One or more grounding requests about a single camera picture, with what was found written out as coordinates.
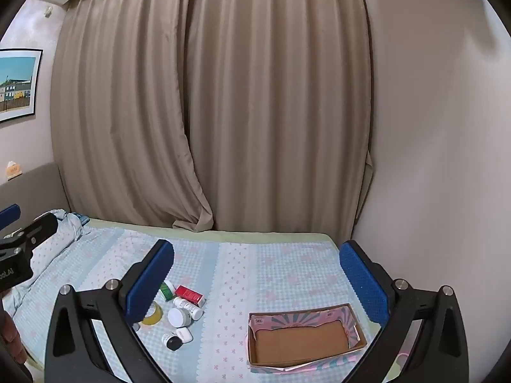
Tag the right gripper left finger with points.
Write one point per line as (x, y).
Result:
(73, 351)

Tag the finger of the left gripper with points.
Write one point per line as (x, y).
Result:
(24, 241)
(9, 215)

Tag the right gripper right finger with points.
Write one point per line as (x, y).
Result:
(440, 351)

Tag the yellow tape roll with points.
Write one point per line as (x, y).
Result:
(153, 315)

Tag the black round container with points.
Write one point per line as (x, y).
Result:
(172, 342)

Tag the white round jar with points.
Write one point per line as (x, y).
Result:
(179, 318)

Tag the white pill bottle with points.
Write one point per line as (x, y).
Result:
(195, 312)

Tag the red rectangular box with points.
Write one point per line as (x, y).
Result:
(191, 296)

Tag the pink patterned cardboard box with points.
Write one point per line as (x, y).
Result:
(303, 340)

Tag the person's left hand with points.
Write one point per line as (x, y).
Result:
(13, 340)

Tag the blue checked pillow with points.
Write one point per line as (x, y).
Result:
(69, 230)

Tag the grey headboard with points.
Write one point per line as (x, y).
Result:
(35, 192)

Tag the small tissue box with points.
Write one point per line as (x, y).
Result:
(13, 170)

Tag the framed house picture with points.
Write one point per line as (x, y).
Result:
(19, 76)

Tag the green mattress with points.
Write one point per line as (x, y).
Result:
(223, 236)

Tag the beige curtain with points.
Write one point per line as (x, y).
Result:
(236, 115)

